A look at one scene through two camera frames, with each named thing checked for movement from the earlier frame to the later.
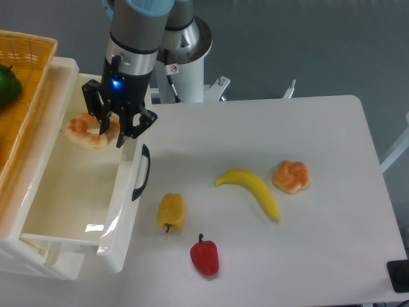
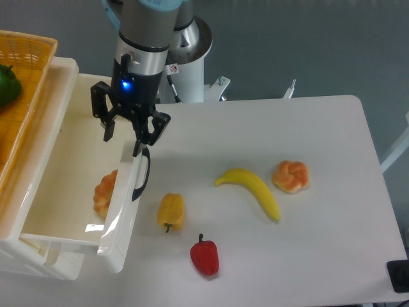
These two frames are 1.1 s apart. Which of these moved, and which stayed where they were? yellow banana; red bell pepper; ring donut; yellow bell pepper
Moved: ring donut
Stayed: red bell pepper; yellow bell pepper; yellow banana
